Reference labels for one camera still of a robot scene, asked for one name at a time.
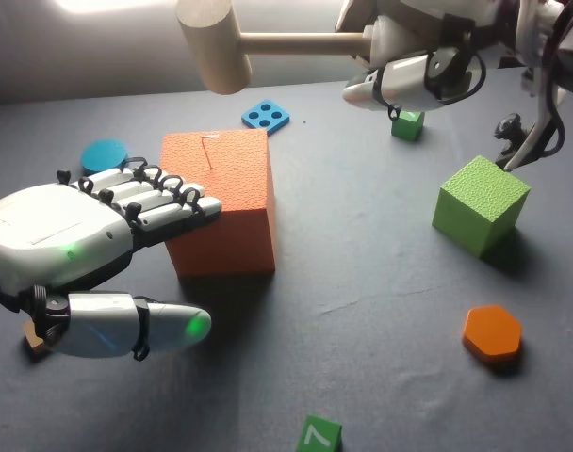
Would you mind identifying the blue square four-hole block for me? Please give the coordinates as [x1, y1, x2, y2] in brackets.
[240, 99, 291, 137]

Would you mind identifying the wooden mallet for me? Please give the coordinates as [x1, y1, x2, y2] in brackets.
[175, 0, 432, 96]

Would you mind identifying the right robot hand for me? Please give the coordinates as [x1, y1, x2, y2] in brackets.
[336, 0, 516, 119]

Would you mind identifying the green number seven block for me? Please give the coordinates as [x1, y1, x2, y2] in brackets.
[295, 413, 343, 452]

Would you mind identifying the orange hexagon block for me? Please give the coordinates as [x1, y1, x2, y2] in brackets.
[461, 304, 523, 363]

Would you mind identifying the grey table cloth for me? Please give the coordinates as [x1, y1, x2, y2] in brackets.
[0, 65, 573, 452]

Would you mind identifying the blue round disc block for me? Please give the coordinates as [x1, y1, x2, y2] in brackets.
[80, 137, 129, 176]

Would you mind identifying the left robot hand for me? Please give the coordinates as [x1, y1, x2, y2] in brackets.
[0, 155, 223, 362]

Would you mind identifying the large green foam cube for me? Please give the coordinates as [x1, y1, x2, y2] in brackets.
[431, 154, 532, 259]

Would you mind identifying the large orange foam cube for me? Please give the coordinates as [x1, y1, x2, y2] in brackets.
[159, 128, 277, 279]

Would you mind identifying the small green letter cube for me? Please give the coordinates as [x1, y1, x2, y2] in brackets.
[390, 108, 425, 142]

